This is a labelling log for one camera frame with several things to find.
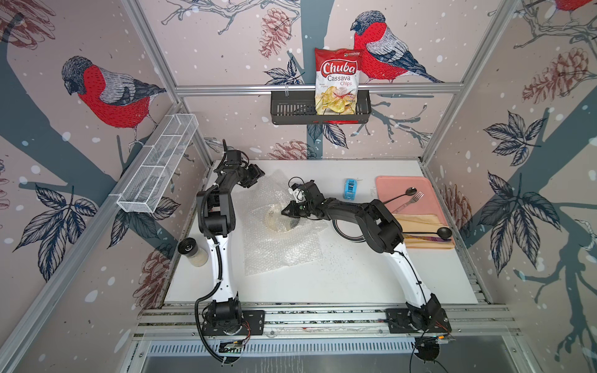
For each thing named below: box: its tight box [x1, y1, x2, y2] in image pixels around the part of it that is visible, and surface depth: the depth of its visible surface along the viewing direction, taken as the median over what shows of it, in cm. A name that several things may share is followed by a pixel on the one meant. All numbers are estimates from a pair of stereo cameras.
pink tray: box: [375, 175, 450, 228], surface depth 108 cm
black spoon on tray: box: [382, 186, 418, 205], surface depth 109 cm
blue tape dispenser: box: [343, 177, 358, 202], surface depth 109 cm
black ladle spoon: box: [402, 226, 453, 240], surface depth 94 cm
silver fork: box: [391, 191, 425, 214], surface depth 106 cm
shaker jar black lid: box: [178, 237, 199, 258], surface depth 81 cm
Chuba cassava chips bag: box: [314, 47, 364, 116], surface depth 87 cm
